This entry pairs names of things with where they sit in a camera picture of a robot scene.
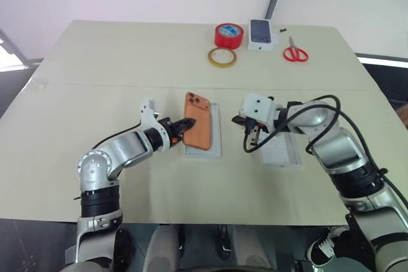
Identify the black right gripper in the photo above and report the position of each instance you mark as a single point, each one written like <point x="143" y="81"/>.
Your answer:
<point x="259" y="125"/>

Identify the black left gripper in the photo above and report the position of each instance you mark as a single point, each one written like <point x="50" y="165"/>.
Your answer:
<point x="171" y="129"/>

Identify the black desk with white edge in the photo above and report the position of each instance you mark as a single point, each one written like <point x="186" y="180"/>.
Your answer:
<point x="387" y="77"/>

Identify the black and white shoe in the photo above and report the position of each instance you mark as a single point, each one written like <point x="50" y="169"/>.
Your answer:
<point x="328" y="246"/>

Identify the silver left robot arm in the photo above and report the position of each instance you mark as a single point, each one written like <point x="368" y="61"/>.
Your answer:
<point x="127" y="148"/>

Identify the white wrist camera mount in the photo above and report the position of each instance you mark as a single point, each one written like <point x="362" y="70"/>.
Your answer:
<point x="256" y="106"/>
<point x="147" y="112"/>

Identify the yellow clear tape roll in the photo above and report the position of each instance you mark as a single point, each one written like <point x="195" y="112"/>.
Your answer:
<point x="212" y="60"/>

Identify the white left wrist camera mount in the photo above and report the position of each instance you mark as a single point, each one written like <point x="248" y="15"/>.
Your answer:
<point x="147" y="112"/>

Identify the white phone box base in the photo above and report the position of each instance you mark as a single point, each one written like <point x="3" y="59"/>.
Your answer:
<point x="216" y="144"/>

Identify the red tape roll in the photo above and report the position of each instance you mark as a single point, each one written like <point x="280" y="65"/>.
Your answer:
<point x="228" y="35"/>

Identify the orange phone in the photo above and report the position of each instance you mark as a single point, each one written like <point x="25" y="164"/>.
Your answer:
<point x="198" y="119"/>

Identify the grey metal frame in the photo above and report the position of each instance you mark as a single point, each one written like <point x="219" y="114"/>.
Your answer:
<point x="12" y="52"/>

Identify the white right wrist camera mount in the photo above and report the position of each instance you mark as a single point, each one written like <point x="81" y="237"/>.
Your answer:
<point x="256" y="106"/>

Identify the black upright bracket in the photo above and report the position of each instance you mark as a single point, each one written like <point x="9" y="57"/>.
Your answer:
<point x="224" y="241"/>

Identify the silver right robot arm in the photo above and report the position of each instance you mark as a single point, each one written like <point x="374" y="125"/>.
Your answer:
<point x="338" y="144"/>

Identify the white phone box lid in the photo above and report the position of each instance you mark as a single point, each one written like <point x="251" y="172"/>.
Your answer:
<point x="283" y="152"/>

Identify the white box with phone print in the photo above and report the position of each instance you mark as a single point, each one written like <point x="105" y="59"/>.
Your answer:
<point x="260" y="33"/>

